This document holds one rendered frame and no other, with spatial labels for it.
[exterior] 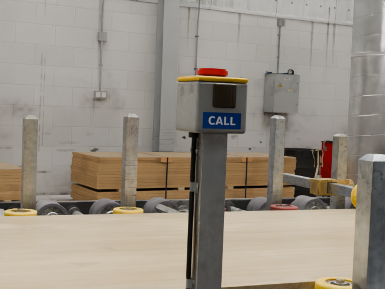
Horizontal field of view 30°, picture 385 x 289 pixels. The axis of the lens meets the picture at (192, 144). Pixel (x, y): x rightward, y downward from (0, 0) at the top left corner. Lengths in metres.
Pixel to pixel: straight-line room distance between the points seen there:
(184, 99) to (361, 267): 0.36
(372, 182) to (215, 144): 0.25
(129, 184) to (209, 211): 1.12
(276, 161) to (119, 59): 6.42
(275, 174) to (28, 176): 0.74
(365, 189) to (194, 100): 0.30
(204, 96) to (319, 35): 9.23
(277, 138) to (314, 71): 7.83
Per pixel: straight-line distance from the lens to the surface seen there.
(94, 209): 2.45
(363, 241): 1.06
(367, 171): 1.04
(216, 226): 0.92
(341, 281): 1.21
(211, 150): 0.91
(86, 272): 1.23
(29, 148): 1.95
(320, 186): 2.28
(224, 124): 0.89
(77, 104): 8.33
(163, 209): 2.32
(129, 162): 2.02
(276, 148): 2.20
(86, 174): 7.33
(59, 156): 8.29
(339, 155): 2.32
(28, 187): 1.96
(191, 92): 0.89
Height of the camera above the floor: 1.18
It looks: 3 degrees down
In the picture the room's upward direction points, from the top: 2 degrees clockwise
